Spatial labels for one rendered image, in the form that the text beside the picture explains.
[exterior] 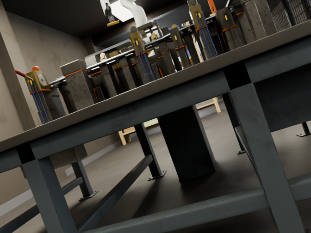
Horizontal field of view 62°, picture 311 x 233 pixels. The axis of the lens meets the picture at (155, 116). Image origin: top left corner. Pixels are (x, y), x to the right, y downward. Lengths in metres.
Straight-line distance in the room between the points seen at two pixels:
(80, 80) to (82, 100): 0.12
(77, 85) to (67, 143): 0.59
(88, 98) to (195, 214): 0.90
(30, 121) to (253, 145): 4.08
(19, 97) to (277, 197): 4.27
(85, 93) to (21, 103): 3.22
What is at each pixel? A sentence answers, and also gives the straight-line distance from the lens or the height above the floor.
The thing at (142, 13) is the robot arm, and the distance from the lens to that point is 2.26.
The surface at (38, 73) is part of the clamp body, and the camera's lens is 1.69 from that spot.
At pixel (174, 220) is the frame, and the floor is 0.21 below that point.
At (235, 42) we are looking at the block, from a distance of 1.45.
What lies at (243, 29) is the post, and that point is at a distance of 1.48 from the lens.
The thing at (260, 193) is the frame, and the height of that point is 0.23.
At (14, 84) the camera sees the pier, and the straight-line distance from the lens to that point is 4.79.
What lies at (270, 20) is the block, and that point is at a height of 0.85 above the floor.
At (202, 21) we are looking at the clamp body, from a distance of 1.44.
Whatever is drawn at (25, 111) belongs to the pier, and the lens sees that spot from 4.69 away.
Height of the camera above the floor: 0.61
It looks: 1 degrees down
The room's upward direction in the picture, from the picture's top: 20 degrees counter-clockwise
